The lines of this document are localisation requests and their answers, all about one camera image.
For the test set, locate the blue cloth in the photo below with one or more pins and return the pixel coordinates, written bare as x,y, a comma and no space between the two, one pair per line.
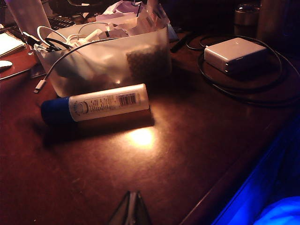
281,211

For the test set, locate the metal tumbler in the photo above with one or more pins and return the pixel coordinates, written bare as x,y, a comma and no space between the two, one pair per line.
246,21

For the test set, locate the crumpled white paper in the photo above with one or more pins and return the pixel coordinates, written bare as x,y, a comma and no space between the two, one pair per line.
126,16

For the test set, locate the translucent plastic box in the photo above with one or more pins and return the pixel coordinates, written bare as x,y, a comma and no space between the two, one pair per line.
105,58

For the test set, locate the white glue bottle blue cap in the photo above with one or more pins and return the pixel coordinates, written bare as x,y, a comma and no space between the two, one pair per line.
105,103

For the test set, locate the translucent plastic bottle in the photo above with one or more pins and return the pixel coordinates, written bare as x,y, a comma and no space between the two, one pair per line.
28,16

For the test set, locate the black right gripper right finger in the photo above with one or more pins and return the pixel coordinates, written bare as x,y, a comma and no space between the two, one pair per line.
141,213

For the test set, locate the brown square packet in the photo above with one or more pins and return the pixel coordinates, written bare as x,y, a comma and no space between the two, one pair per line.
148,62

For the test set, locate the white square power adapter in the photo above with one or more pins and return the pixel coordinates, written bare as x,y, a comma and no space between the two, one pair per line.
234,51

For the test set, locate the black pen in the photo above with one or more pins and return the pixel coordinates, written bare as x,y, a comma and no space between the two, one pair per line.
180,43

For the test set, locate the black keyboard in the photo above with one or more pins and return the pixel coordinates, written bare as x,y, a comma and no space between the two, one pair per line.
61,22

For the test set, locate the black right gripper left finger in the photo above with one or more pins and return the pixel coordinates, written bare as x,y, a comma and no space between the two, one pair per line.
122,213

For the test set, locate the white computer mouse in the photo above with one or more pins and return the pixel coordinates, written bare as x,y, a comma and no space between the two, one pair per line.
4,64

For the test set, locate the dark tall container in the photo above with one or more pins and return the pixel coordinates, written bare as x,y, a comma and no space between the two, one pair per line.
272,21

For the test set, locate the white notebook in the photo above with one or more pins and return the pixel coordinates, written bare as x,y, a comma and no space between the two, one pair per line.
9,44

